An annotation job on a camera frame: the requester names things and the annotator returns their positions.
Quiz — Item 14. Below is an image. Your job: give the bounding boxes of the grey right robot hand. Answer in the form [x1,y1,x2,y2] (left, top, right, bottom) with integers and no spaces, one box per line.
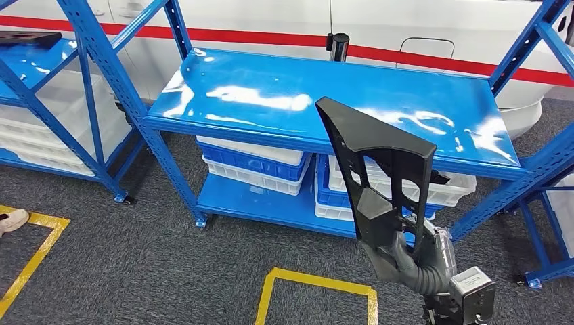
[390,214,458,282]

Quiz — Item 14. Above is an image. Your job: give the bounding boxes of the black plastic car trim part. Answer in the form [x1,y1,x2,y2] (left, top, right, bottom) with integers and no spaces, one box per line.
[0,31,64,50]
[429,169,452,186]
[315,96,438,282]

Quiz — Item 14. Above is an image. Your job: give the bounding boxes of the blue steel shelf rack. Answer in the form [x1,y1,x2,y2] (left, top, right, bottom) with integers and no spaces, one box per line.
[0,0,149,207]
[56,0,574,243]
[515,172,574,290]

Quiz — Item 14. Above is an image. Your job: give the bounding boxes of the blue plastic crate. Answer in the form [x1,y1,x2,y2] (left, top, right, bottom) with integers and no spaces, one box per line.
[197,141,311,183]
[315,154,445,221]

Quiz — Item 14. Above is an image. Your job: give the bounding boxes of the yellow floor tape square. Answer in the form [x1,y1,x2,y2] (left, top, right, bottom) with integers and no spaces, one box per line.
[255,267,379,325]
[0,205,71,320]

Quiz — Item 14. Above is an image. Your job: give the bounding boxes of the black stanchion post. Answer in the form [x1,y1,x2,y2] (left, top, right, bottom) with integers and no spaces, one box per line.
[326,32,351,63]

